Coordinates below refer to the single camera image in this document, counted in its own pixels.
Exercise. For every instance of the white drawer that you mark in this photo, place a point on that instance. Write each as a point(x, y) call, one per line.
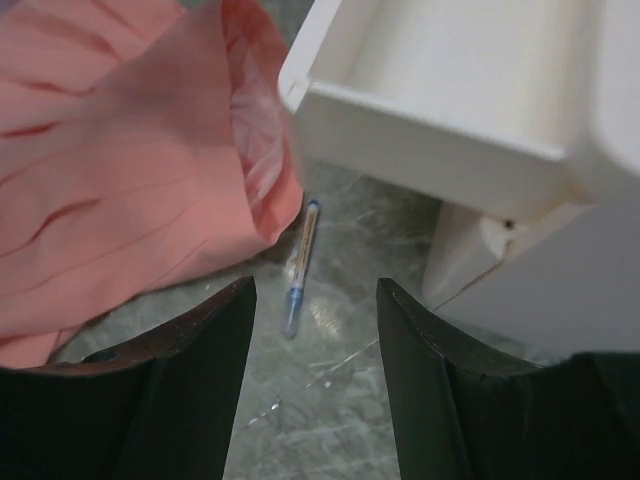
point(465, 101)

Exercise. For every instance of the pink fabric garment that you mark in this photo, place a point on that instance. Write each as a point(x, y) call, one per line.
point(143, 144)

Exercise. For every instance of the blue long nib marker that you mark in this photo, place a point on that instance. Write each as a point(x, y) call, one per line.
point(295, 294)

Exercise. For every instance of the white drawer organizer box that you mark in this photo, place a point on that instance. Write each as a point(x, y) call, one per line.
point(540, 242)

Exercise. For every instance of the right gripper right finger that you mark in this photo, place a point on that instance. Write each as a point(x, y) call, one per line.
point(464, 410)

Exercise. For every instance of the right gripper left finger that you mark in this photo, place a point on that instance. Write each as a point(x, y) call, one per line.
point(158, 406)

